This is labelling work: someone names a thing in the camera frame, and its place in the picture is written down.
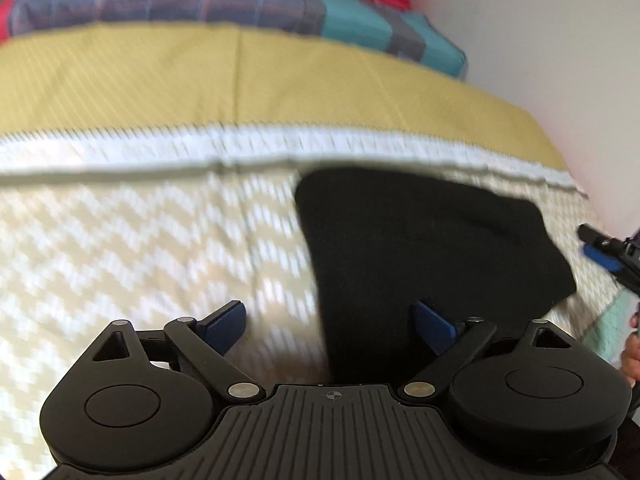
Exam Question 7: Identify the person's right hand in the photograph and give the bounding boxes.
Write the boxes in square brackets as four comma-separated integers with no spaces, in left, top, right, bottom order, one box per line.
[620,313,640,388]

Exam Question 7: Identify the pink red bedsheet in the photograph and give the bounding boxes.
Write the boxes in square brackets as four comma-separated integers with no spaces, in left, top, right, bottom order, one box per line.
[0,0,15,44]

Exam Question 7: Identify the black pants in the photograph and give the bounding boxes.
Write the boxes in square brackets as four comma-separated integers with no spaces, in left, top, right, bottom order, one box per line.
[294,167,576,385]

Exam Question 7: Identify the yellow patterned blanket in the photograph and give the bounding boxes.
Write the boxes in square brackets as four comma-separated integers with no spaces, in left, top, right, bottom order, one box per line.
[1,24,572,186]

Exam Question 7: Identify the blue plaid teal mattress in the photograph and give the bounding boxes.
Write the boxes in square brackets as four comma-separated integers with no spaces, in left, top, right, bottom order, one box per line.
[10,0,468,79]

